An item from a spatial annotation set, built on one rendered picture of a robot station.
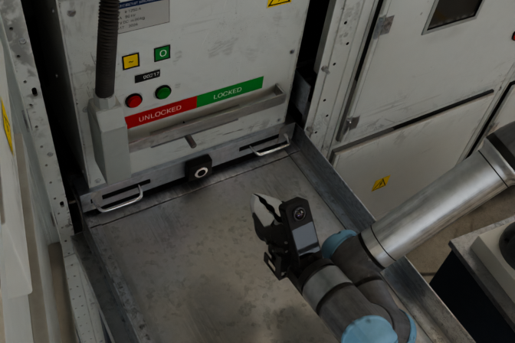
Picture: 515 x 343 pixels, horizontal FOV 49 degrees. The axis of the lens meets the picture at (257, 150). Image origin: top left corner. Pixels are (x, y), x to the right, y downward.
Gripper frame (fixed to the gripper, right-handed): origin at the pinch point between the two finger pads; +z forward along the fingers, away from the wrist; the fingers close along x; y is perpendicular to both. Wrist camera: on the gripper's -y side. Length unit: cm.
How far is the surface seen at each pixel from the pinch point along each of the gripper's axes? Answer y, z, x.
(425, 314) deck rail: 26.5, -23.7, 27.4
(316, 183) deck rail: 19.9, 14.3, 26.2
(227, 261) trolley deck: 22.3, 5.4, -3.3
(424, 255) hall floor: 103, 28, 100
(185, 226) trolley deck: 20.3, 17.2, -7.5
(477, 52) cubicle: 1, 20, 80
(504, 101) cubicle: 29, 25, 110
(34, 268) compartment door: -14.5, -10.4, -39.7
